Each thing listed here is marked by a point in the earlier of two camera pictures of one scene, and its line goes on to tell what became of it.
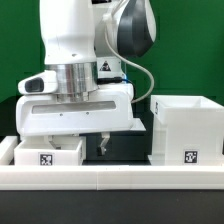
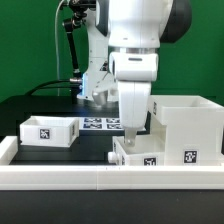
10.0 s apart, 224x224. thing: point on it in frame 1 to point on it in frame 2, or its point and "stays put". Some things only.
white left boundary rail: x=7 y=146 stays put
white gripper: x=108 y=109 to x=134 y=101
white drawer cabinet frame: x=188 y=130 stays put
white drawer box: x=39 y=151 to x=149 y=150
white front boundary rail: x=108 y=177 stays put
